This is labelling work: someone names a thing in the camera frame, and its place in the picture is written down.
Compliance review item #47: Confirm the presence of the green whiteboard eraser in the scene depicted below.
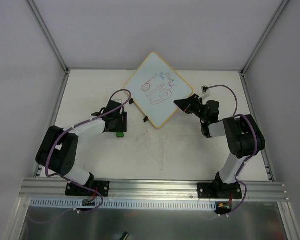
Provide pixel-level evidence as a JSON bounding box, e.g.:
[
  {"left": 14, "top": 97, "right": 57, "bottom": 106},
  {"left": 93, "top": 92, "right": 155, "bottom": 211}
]
[{"left": 116, "top": 132, "right": 124, "bottom": 138}]

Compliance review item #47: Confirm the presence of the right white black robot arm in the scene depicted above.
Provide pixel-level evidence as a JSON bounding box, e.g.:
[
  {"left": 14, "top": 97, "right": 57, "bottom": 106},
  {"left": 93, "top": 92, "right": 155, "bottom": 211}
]
[{"left": 174, "top": 94, "right": 265, "bottom": 199}]

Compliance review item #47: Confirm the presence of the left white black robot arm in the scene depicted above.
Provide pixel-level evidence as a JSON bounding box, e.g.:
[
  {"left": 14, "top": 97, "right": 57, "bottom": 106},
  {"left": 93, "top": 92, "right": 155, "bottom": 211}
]
[{"left": 35, "top": 100, "right": 127, "bottom": 195}]

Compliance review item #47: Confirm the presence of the yellow framed whiteboard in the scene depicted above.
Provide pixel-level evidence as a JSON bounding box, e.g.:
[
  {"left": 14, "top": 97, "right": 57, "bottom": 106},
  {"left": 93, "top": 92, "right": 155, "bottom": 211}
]
[{"left": 124, "top": 52, "right": 194, "bottom": 129}]

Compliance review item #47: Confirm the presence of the small black object at bottom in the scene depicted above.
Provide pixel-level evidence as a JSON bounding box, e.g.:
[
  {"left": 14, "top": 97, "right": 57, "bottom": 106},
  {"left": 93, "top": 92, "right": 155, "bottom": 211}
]
[{"left": 120, "top": 232, "right": 129, "bottom": 240}]

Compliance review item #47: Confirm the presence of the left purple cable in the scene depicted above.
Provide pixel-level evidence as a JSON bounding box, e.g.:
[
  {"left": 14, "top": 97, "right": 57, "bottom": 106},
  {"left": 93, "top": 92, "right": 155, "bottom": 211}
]
[{"left": 27, "top": 89, "right": 132, "bottom": 224}]

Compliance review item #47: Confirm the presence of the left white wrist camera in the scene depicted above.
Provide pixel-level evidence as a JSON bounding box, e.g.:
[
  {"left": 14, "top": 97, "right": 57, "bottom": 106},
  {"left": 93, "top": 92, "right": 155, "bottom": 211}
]
[{"left": 114, "top": 99, "right": 122, "bottom": 104}]

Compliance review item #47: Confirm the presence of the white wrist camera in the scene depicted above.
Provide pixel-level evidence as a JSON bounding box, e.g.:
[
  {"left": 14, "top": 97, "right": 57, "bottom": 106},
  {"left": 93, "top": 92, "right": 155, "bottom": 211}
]
[
  {"left": 199, "top": 85, "right": 210, "bottom": 99},
  {"left": 114, "top": 99, "right": 122, "bottom": 104}
]

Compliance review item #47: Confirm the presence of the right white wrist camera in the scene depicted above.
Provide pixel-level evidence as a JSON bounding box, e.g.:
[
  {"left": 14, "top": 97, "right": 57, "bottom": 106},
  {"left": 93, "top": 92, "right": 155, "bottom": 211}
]
[{"left": 199, "top": 85, "right": 210, "bottom": 99}]

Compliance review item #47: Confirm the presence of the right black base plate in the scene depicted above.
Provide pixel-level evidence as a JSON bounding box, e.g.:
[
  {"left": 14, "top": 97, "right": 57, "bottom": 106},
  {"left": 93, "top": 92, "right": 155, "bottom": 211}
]
[{"left": 197, "top": 182, "right": 242, "bottom": 200}]

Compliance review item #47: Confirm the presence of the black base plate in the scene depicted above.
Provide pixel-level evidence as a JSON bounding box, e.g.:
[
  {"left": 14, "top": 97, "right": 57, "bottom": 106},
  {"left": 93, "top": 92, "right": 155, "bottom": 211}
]
[
  {"left": 197, "top": 182, "right": 242, "bottom": 200},
  {"left": 65, "top": 180, "right": 110, "bottom": 197}
]

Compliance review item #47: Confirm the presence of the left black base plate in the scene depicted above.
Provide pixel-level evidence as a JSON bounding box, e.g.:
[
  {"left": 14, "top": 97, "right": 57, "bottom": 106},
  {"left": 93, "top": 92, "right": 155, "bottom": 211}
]
[{"left": 65, "top": 180, "right": 110, "bottom": 197}]

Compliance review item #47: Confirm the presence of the white slotted cable duct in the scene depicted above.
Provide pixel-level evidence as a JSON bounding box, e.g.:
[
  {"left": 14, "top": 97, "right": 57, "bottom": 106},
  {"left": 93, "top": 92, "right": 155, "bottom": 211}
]
[{"left": 29, "top": 198, "right": 216, "bottom": 211}]

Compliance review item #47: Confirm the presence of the aluminium mounting rail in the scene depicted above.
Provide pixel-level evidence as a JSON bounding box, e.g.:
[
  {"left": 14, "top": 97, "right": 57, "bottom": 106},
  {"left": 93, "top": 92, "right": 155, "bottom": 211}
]
[{"left": 18, "top": 177, "right": 290, "bottom": 202}]

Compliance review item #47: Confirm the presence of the left aluminium frame post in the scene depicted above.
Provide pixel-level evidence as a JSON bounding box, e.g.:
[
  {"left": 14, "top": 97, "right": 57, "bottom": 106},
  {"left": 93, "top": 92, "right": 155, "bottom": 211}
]
[{"left": 25, "top": 0, "right": 69, "bottom": 74}]

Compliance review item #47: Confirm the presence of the aluminium frame post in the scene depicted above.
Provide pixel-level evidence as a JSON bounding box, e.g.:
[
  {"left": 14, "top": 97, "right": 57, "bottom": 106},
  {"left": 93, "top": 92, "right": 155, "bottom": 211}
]
[
  {"left": 240, "top": 0, "right": 290, "bottom": 76},
  {"left": 25, "top": 0, "right": 69, "bottom": 74}
]

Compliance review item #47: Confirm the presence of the right aluminium frame post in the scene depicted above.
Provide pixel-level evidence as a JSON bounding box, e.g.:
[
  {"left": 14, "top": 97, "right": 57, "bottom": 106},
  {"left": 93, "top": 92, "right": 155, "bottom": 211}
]
[{"left": 240, "top": 0, "right": 290, "bottom": 76}]

